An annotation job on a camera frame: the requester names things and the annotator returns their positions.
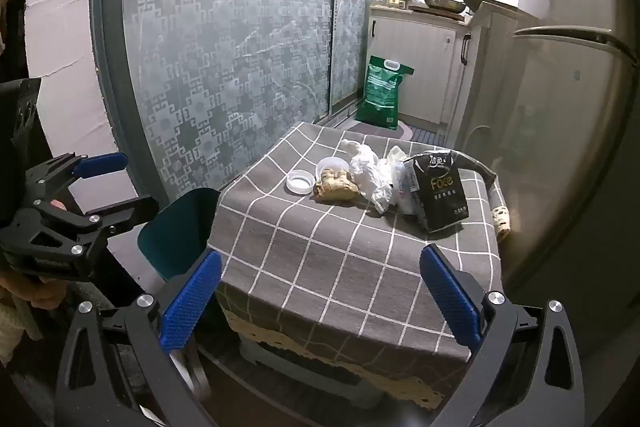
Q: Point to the small white cup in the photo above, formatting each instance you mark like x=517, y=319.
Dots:
x=332, y=166

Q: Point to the person's left forearm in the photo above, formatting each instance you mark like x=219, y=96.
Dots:
x=10, y=327

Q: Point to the black tissue pack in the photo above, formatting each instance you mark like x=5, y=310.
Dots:
x=440, y=192

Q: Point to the pale crumpled tissue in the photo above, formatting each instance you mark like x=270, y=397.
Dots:
x=400, y=154

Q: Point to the teal plastic bin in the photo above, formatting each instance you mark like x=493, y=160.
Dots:
x=185, y=227

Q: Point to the person's left hand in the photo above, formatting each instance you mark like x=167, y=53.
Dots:
x=40, y=294

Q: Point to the green rice bag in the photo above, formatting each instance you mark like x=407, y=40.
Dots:
x=382, y=92

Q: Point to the silver refrigerator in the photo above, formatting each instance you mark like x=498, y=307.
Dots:
x=550, y=132

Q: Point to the patterned frosted glass door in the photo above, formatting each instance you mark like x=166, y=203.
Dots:
x=200, y=57

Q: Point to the white kitchen cabinet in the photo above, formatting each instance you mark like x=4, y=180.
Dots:
x=425, y=47

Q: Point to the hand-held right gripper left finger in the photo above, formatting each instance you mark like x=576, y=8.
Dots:
x=192, y=302

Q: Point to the grey checkered tablecloth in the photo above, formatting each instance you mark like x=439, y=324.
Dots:
x=325, y=267

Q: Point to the white round lid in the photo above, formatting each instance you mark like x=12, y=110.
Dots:
x=300, y=182

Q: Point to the clear plastic packet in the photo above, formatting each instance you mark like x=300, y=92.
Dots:
x=407, y=192

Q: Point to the clear plastic bag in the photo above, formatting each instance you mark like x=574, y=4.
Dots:
x=382, y=197

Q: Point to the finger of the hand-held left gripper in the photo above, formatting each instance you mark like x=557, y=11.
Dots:
x=100, y=163
x=135, y=212

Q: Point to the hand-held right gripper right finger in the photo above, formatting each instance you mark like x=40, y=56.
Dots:
x=450, y=302

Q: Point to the pink floor mat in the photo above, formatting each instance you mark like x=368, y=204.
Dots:
x=400, y=133

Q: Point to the grey striped floor mat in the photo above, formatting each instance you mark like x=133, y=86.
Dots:
x=427, y=137

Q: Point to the white tissue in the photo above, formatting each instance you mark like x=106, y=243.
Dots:
x=365, y=167

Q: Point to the brown crumpled food wrapper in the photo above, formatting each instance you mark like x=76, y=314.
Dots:
x=335, y=187

